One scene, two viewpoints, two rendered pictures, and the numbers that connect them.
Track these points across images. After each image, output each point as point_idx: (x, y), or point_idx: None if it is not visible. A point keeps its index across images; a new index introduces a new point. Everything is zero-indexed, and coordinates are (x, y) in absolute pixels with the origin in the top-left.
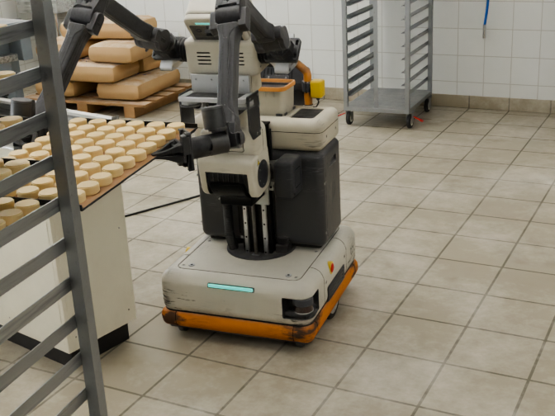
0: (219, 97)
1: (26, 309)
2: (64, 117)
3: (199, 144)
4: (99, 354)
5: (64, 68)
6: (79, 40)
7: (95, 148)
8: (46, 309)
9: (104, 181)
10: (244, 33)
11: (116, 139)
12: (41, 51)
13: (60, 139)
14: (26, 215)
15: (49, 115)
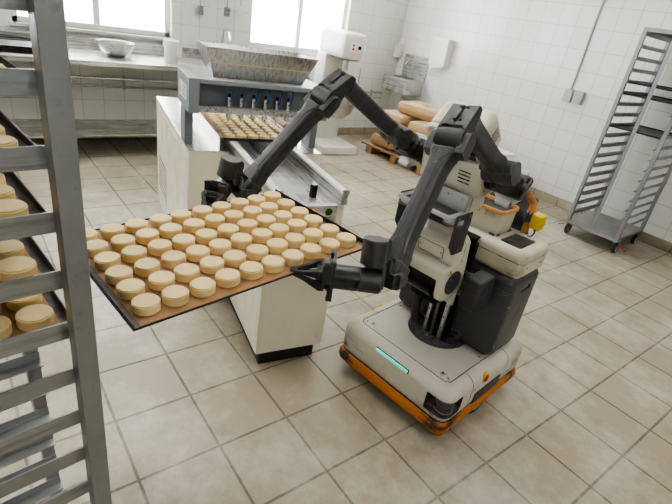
0: (398, 226)
1: None
2: (75, 228)
3: (344, 276)
4: (109, 490)
5: (286, 140)
6: (309, 118)
7: (244, 237)
8: (17, 448)
9: (199, 292)
10: None
11: (277, 232)
12: (43, 124)
13: (63, 256)
14: None
15: (55, 220)
